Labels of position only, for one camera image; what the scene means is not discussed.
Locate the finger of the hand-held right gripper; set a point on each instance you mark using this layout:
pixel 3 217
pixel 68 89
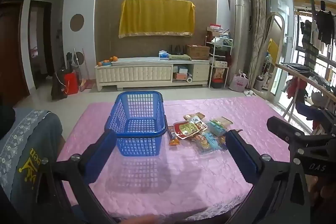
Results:
pixel 282 130
pixel 328 120

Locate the brown cardboard box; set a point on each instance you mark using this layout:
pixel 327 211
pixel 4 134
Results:
pixel 197 51

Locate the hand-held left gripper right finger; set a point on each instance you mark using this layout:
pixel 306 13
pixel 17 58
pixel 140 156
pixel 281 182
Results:
pixel 241 155

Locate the orange flat box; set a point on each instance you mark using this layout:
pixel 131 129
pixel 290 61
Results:
pixel 179 76

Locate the pink quilted tablecloth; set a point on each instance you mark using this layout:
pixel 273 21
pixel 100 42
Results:
pixel 183 182

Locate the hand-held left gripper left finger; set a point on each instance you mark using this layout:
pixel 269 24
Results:
pixel 101 153

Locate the blue clear cake packet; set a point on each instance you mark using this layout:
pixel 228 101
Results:
pixel 218 130

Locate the yellow cover cloth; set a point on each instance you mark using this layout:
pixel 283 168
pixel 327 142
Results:
pixel 157 16

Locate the white tv cabinet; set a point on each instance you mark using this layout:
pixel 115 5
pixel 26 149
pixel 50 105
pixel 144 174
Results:
pixel 131 74

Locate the blue plastic basket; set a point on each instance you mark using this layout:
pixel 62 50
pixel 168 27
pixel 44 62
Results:
pixel 136 125

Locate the patterned curtain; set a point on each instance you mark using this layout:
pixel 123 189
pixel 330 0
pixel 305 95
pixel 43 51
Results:
pixel 256 24

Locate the pink shopping bag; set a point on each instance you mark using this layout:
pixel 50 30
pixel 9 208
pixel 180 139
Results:
pixel 239 83

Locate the red and green snack packet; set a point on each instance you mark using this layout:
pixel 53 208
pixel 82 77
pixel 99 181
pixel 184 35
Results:
pixel 186 130

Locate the white slippers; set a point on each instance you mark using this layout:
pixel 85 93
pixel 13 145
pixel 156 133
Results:
pixel 249 93

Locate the blue plate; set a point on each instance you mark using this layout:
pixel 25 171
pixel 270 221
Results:
pixel 107 64

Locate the orange snack packet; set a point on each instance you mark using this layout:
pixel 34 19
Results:
pixel 195 117

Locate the small cracker packet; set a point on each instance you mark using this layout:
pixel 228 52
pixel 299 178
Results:
pixel 227 121

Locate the orange sausage stick packet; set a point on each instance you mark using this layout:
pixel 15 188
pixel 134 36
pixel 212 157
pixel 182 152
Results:
pixel 173 138

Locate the hanging dark clothes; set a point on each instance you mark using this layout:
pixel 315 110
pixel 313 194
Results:
pixel 324 26

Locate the person's right hand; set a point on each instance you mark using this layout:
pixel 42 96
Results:
pixel 328 193

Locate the black router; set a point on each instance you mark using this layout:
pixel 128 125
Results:
pixel 174 49

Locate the tower air conditioner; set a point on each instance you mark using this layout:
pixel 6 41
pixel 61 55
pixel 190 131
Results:
pixel 240 35

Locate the light blue box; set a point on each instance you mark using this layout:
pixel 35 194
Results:
pixel 183 70

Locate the black bag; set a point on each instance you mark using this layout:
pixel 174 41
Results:
pixel 57 86

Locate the pink broom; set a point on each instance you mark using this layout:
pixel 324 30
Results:
pixel 85 83

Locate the flat mop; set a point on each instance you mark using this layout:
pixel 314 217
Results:
pixel 76 61

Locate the grey printed shirt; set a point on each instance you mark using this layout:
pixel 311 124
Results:
pixel 23 150

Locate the wooden clothes rack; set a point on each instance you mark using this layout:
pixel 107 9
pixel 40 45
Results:
pixel 304 77

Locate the green cushion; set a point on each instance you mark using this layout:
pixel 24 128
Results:
pixel 179 56

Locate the grey trash bin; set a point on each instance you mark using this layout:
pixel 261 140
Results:
pixel 258 84

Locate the dark wooden door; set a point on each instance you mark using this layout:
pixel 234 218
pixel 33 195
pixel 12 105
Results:
pixel 10 50

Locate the white paper roll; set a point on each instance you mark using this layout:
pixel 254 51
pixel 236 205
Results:
pixel 188 79

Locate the white shelf rack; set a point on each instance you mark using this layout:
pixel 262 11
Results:
pixel 219 64

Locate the round brown wall niche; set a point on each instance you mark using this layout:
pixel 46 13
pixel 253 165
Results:
pixel 77 22
pixel 78 57

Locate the red bag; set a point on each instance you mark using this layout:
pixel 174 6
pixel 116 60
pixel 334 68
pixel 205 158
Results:
pixel 71 83

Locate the blue tissue box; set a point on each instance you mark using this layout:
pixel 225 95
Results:
pixel 163 55

